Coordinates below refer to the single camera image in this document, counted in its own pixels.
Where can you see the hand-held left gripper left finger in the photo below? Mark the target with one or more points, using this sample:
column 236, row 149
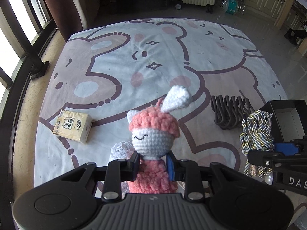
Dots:
column 134, row 165

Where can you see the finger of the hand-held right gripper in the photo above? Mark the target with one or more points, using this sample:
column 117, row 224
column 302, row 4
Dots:
column 259, row 158
column 285, row 148

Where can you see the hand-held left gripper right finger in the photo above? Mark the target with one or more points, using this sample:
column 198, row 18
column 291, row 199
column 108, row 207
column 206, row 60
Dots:
column 170, row 170

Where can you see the white yarn ball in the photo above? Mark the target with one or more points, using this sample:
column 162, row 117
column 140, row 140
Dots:
column 118, row 149

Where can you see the black cardboard box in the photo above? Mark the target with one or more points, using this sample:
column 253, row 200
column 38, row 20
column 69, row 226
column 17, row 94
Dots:
column 287, row 122

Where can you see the pink white crocheted bunny doll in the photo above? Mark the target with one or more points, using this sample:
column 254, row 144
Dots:
column 153, row 139

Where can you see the grey knitted item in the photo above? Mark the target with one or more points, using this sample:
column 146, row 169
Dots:
column 254, row 171

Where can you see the yellow tissue packet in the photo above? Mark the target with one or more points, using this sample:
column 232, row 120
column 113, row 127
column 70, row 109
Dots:
column 72, row 128

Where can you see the printed bear blanket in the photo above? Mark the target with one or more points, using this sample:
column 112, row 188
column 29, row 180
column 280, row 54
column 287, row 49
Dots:
column 144, row 76

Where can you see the black window railing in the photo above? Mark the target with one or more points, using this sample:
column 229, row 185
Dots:
column 38, row 69

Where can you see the wooden table leg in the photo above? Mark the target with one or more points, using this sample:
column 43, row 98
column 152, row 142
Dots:
column 285, row 9

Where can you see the pack of water bottles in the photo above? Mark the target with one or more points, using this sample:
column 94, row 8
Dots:
column 231, row 2

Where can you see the brown curtain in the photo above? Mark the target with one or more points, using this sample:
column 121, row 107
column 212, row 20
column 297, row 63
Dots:
column 69, row 4

